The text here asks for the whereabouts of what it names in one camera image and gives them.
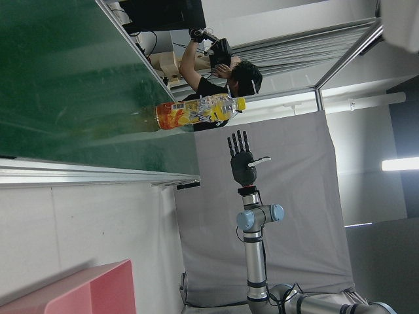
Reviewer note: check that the fluorescent tube light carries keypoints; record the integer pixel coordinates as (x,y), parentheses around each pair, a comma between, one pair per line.
(401,163)

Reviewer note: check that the black VR headset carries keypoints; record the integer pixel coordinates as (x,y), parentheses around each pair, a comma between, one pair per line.
(221,52)

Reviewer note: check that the person in black shirt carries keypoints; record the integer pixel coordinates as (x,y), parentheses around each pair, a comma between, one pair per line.
(203,88)

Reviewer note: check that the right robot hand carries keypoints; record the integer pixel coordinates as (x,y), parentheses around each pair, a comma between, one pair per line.
(242,170)

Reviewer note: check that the black Huawei monitor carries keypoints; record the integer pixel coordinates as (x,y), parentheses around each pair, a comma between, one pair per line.
(163,13)

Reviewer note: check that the white pipe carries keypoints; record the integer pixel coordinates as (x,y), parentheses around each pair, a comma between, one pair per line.
(376,101)

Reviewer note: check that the light wooden box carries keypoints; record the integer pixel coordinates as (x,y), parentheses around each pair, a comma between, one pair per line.
(163,65)

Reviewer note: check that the grey vertical blinds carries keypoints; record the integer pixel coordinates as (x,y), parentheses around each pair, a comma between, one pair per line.
(294,45)

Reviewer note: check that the aluminium cell frame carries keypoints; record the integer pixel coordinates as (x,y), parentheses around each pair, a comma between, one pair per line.
(347,55)

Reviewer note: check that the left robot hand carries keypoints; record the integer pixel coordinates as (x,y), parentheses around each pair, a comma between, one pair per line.
(402,26)

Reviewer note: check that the grey fabric curtain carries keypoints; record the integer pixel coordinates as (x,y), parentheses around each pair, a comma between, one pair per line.
(294,196)

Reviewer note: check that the green conveyor belt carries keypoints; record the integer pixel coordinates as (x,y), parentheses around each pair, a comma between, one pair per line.
(65,81)

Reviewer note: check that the pink plastic basket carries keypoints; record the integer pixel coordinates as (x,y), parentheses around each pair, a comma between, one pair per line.
(111,291)

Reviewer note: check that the right UR5e robot arm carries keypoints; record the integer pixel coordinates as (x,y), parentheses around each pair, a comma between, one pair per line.
(255,255)

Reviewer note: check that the yellow capped drink bottle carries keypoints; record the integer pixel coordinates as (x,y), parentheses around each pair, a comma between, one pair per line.
(196,111)

